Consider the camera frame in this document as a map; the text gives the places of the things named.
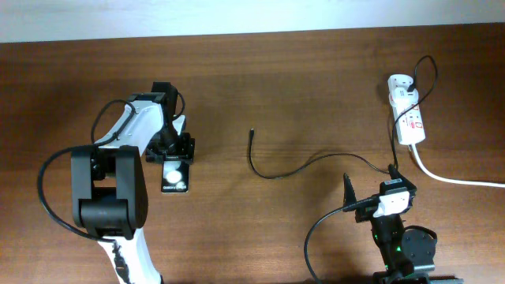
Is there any white power strip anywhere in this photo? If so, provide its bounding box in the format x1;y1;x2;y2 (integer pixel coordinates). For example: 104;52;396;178
387;74;425;146

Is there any black smartphone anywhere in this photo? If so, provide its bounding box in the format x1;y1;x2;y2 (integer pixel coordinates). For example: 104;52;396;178
161;161;189;194

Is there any white USB wall charger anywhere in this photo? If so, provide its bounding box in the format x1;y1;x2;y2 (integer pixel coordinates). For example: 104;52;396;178
389;87;419;107

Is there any white power strip cord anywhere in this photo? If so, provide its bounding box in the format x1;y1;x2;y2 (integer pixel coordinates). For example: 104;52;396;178
408;144;505;189

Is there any black USB charging cable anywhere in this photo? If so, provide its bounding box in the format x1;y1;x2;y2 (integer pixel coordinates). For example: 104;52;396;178
247;54;439;180

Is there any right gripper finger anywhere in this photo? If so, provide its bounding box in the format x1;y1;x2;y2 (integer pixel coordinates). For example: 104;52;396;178
388;164;414;188
343;173;357;208

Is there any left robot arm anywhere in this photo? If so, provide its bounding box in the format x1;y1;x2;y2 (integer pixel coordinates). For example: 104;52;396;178
71;82;195;284

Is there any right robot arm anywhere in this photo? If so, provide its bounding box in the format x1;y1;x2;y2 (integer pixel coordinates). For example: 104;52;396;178
343;165;437;283

